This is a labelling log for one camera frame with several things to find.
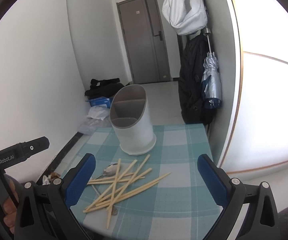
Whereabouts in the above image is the metal spoon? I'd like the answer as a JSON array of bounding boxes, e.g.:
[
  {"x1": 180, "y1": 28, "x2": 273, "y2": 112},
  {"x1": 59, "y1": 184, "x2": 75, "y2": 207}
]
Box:
[{"x1": 94, "y1": 163, "x2": 118, "y2": 180}]

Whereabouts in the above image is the person's left hand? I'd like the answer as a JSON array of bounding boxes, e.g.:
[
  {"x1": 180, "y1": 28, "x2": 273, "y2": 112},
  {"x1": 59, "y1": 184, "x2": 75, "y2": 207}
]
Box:
[{"x1": 3, "y1": 175, "x2": 19, "y2": 235}]

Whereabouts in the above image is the brown slipper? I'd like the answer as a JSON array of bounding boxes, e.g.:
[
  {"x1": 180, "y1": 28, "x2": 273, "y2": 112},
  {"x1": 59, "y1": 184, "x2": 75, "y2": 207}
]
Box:
[{"x1": 48, "y1": 172, "x2": 60, "y2": 183}]

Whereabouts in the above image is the white socks bundle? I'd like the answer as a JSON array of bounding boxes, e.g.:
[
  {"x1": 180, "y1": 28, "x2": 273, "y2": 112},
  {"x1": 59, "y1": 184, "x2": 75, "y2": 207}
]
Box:
[{"x1": 42, "y1": 175, "x2": 50, "y2": 185}]

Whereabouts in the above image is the grey plastic parcel bag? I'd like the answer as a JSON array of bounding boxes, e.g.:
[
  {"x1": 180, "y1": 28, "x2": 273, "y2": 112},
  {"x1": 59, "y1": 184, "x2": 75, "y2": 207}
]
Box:
[{"x1": 77, "y1": 118, "x2": 111, "y2": 135}]

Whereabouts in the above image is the teal plaid tablecloth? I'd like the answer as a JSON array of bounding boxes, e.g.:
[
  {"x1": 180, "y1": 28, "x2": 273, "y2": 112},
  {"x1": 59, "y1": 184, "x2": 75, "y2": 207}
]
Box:
[{"x1": 56, "y1": 125, "x2": 220, "y2": 239}]

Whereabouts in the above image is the white utensil holder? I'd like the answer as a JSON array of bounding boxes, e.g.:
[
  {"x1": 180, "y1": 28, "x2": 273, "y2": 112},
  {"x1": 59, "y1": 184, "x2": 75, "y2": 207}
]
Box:
[{"x1": 110, "y1": 85, "x2": 157, "y2": 155}]

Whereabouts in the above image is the blue cardboard box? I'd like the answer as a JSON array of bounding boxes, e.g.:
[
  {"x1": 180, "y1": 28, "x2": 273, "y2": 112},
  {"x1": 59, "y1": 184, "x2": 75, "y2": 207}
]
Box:
[{"x1": 87, "y1": 96, "x2": 113, "y2": 108}]

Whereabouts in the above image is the silver folded umbrella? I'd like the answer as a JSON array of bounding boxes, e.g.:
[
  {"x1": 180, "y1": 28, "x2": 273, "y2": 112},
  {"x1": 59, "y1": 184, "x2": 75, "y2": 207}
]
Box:
[{"x1": 201, "y1": 27, "x2": 222, "y2": 109}]

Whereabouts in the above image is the black clothes pile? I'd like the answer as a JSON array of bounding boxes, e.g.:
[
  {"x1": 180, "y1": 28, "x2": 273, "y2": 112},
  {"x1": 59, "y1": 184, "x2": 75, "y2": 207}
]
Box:
[{"x1": 84, "y1": 78, "x2": 124, "y2": 99}]

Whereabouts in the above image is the black jacket hanging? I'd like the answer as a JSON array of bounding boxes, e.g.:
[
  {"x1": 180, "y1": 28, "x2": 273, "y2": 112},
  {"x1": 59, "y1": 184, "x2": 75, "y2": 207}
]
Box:
[{"x1": 178, "y1": 34, "x2": 214, "y2": 126}]

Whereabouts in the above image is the white tote bag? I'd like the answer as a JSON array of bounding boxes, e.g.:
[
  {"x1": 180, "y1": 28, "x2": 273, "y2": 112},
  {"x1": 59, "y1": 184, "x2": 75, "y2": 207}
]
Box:
[{"x1": 162, "y1": 0, "x2": 208, "y2": 36}]

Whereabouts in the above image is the grey door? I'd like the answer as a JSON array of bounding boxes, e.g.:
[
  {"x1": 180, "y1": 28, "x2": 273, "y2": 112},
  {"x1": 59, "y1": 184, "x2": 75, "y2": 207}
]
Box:
[{"x1": 117, "y1": 0, "x2": 171, "y2": 84}]

